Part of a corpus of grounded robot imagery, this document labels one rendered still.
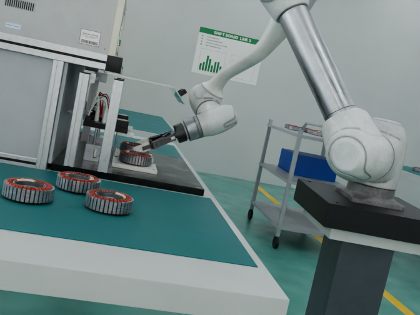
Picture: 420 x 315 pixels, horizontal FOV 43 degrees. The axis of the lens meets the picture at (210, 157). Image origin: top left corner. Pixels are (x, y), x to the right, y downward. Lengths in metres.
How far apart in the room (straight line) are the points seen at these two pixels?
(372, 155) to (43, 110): 0.95
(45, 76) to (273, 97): 5.96
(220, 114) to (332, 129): 0.58
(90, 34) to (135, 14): 5.45
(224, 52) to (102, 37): 5.58
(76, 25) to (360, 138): 0.92
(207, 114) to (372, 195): 0.69
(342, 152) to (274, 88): 5.89
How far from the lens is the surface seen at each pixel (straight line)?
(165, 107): 7.17
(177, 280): 0.93
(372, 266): 1.84
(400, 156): 1.79
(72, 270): 0.90
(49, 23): 1.76
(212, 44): 7.25
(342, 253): 1.79
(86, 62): 1.61
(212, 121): 2.04
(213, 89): 2.16
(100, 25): 1.75
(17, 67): 1.64
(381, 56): 7.98
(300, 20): 1.74
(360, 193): 1.80
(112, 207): 1.24
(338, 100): 1.65
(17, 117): 1.65
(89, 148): 1.80
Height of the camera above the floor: 1.07
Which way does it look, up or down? 7 degrees down
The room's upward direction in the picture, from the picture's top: 12 degrees clockwise
